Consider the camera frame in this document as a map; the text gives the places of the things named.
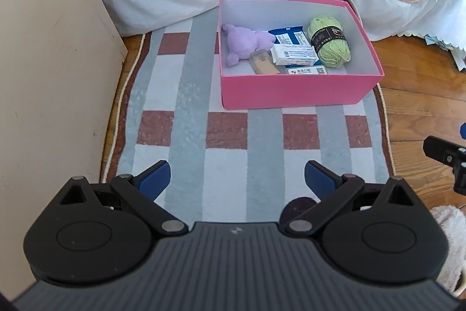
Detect white soap packet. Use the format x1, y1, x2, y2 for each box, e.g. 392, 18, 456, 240
271, 44, 319, 66

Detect green yarn ball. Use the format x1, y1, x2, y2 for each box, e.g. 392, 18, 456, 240
307, 16, 351, 68

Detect blue wet wipes pack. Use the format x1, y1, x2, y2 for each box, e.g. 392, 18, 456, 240
269, 26, 310, 46

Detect purple plush toy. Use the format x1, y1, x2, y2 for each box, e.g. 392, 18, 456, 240
222, 24, 276, 66

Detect cardboard scraps under bed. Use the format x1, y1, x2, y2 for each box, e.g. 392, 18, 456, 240
424, 35, 466, 72

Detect checkered floor rug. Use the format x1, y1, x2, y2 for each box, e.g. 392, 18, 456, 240
103, 10, 393, 223

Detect white fluffy slipper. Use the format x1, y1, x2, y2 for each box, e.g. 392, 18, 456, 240
430, 205, 466, 297

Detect pink cardboard box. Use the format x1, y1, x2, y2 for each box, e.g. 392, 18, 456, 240
217, 0, 384, 110

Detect beige wooden cabinet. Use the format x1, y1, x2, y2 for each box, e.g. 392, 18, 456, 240
1, 0, 127, 298

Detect white bed skirt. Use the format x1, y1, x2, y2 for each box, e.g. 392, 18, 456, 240
102, 0, 465, 49

